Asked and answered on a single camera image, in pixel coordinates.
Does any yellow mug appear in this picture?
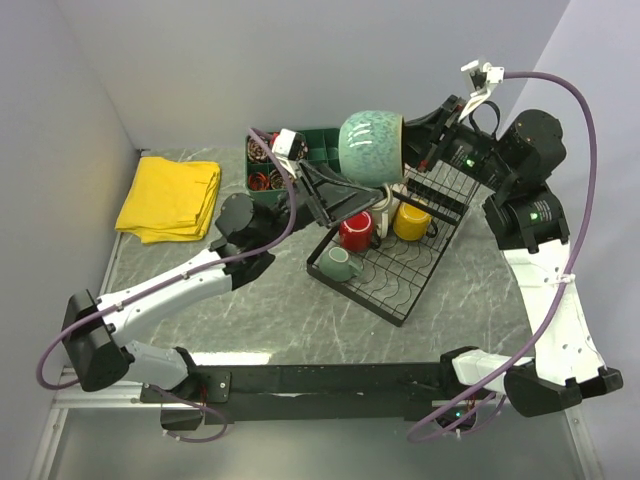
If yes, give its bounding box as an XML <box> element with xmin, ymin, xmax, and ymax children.
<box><xmin>393</xmin><ymin>202</ymin><xmax>439</xmax><ymax>242</ymax></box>

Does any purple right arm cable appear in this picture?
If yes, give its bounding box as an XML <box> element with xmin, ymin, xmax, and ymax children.
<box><xmin>405</xmin><ymin>71</ymin><xmax>597</xmax><ymax>444</ymax></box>

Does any yellow folded cloth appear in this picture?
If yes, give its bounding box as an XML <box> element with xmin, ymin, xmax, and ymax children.
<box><xmin>115</xmin><ymin>156</ymin><xmax>221</xmax><ymax>244</ymax></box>

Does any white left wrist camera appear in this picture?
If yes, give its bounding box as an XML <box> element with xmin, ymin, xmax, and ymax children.
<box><xmin>271</xmin><ymin>128</ymin><xmax>304</xmax><ymax>178</ymax></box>

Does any orange black rolled tie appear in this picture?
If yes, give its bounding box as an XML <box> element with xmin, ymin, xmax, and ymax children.
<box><xmin>247</xmin><ymin>172</ymin><xmax>270</xmax><ymax>191</ymax></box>

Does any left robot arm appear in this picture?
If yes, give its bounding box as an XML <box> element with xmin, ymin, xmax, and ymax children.
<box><xmin>62</xmin><ymin>162</ymin><xmax>383</xmax><ymax>402</ymax></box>

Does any red mug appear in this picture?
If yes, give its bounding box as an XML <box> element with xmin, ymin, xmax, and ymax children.
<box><xmin>339</xmin><ymin>211</ymin><xmax>381</xmax><ymax>253</ymax></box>

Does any black table front rail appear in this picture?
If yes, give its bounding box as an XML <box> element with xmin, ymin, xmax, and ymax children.
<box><xmin>197</xmin><ymin>362</ymin><xmax>452</xmax><ymax>421</ymax></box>

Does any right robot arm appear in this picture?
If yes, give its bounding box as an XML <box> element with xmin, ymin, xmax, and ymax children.
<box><xmin>402</xmin><ymin>96</ymin><xmax>624</xmax><ymax>417</ymax></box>

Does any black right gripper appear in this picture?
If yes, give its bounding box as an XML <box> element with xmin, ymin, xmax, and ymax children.
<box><xmin>375</xmin><ymin>94</ymin><xmax>514</xmax><ymax>192</ymax></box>

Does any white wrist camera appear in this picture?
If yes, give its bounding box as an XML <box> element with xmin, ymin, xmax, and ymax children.
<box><xmin>271</xmin><ymin>128</ymin><xmax>304</xmax><ymax>178</ymax></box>
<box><xmin>459</xmin><ymin>58</ymin><xmax>505</xmax><ymax>120</ymax></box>

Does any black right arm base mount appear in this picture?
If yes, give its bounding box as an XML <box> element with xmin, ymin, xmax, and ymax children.
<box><xmin>398</xmin><ymin>367</ymin><xmax>468</xmax><ymax>402</ymax></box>

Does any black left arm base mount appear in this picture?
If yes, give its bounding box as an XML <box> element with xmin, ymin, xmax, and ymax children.
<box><xmin>140</xmin><ymin>368</ymin><xmax>231</xmax><ymax>444</ymax></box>

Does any brown black rolled tie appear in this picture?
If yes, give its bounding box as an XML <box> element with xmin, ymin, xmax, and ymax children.
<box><xmin>268</xmin><ymin>169</ymin><xmax>286</xmax><ymax>190</ymax></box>

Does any black wire dish rack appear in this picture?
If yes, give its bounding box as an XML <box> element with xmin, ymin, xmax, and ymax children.
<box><xmin>306</xmin><ymin>163</ymin><xmax>479</xmax><ymax>327</ymax></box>

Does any teal cup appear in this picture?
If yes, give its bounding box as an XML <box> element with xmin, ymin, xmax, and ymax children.
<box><xmin>318</xmin><ymin>246</ymin><xmax>362</xmax><ymax>282</ymax></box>

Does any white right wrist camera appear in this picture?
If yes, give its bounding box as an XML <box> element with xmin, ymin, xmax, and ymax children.
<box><xmin>459</xmin><ymin>58</ymin><xmax>505</xmax><ymax>120</ymax></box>

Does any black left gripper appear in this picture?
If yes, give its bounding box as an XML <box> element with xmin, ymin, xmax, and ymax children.
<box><xmin>257</xmin><ymin>159</ymin><xmax>390</xmax><ymax>248</ymax></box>

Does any pink black rolled tie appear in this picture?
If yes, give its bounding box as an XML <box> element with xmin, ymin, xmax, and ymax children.
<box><xmin>247</xmin><ymin>137</ymin><xmax>269</xmax><ymax>164</ymax></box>

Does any white mug green inside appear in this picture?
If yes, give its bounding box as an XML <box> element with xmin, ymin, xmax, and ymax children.
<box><xmin>370</xmin><ymin>184</ymin><xmax>400</xmax><ymax>239</ymax></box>

